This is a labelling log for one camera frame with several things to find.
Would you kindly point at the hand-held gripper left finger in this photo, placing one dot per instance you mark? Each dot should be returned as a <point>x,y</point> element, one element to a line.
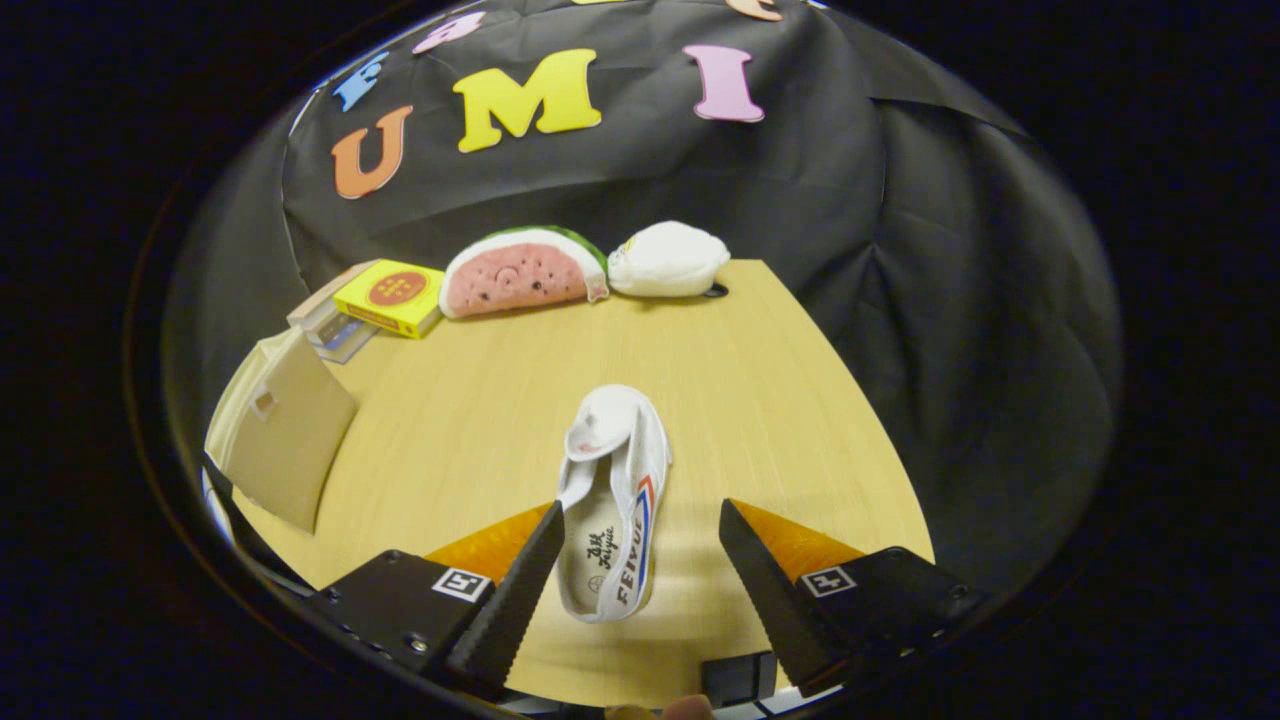
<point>515,610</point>

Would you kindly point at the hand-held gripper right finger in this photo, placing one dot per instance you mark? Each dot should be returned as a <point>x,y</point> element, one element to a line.
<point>765,600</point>

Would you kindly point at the white shoe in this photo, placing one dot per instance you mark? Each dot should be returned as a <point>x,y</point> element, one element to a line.
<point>615,470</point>

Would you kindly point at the beige storage box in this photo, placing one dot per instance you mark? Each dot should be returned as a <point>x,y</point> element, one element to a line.
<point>290,440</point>

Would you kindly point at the blue book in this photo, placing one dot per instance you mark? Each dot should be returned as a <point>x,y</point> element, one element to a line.
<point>345,340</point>

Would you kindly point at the black backdrop cloth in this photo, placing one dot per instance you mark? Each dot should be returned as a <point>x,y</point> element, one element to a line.
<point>900,300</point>

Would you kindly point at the watermelon slice plush toy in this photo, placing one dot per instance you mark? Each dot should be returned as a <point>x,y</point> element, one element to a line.
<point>515,280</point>

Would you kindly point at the yellow book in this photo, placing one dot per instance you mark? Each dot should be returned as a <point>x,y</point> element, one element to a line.
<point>395,290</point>

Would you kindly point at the white plush toy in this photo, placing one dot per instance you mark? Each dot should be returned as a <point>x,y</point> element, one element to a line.
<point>665,260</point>

